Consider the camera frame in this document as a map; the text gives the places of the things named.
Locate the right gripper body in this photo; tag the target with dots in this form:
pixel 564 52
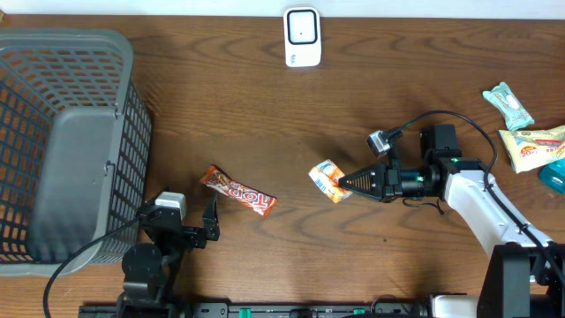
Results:
pixel 395 182

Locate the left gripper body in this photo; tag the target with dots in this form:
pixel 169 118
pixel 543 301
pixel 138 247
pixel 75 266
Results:
pixel 190 237

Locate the small orange snack packet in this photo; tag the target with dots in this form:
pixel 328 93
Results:
pixel 326 176

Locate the brown chocolate bar wrapper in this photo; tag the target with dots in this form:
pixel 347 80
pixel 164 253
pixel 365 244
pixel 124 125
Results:
pixel 259 202

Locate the light teal wet wipes pack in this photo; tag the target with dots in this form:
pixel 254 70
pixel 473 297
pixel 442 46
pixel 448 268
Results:
pixel 514 114

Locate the yellow snack bag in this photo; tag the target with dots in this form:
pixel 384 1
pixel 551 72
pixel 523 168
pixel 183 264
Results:
pixel 529 150

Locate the teal mouthwash bottle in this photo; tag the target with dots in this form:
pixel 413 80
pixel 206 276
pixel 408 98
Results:
pixel 553 176

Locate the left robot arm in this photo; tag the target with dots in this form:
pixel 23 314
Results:
pixel 150 269

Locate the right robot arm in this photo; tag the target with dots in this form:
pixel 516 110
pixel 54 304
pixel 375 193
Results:
pixel 526 267

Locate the white barcode scanner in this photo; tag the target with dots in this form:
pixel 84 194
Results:
pixel 302 37

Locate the grey plastic shopping basket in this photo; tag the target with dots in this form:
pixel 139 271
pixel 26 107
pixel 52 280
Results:
pixel 75 139

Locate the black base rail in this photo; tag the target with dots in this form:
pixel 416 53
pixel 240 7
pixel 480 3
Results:
pixel 282 310

